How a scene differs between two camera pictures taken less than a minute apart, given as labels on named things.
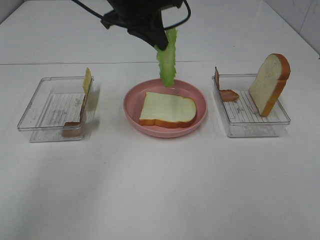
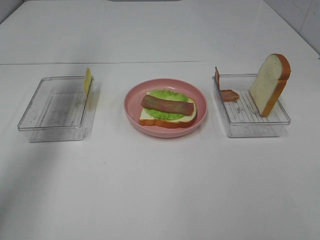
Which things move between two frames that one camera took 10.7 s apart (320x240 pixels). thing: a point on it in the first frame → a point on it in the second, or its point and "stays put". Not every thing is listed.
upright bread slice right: x=269 y=82 stays put
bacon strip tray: x=226 y=95 stays put
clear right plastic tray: x=241 y=116 stays put
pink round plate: x=133 y=99 stays put
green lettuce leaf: x=167 y=58 → x=167 y=94
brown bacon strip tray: x=73 y=129 → x=152 y=102
